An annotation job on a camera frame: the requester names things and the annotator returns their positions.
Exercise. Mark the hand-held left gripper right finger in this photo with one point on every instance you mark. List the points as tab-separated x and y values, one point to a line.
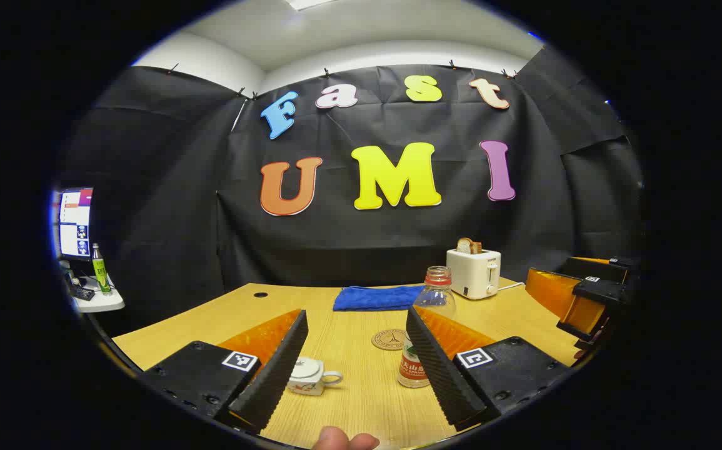
439	375

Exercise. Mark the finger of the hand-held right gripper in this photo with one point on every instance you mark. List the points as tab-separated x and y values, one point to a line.
611	269
551	294

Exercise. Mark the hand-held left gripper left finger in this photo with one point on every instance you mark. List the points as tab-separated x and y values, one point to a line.
273	375

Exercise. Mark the white teacup lid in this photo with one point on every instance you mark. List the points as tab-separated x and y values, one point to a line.
307	367

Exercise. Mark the white teacup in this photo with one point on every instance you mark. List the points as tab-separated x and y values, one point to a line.
310	387

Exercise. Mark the round brown coaster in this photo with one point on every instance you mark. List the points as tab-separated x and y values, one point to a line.
387	339

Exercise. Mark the clear water bottle red label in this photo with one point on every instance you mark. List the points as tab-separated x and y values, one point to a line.
439	300

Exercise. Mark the green drink bottle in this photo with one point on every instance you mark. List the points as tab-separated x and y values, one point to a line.
101	272

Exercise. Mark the white toaster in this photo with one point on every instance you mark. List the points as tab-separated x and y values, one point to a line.
470	275

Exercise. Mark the bread slice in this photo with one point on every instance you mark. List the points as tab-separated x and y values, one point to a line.
468	245

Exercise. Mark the blue towel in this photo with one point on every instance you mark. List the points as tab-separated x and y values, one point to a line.
376	298

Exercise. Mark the black backdrop cloth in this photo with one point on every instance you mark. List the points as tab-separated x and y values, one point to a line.
398	237

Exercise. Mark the white side table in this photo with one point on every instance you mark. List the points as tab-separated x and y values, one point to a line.
107	303

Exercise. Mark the black keyboard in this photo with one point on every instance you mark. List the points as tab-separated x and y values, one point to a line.
82	292

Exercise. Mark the computer monitor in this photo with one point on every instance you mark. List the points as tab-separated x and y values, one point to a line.
75	225

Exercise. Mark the ceiling light panel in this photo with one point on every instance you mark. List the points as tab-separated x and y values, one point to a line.
309	3

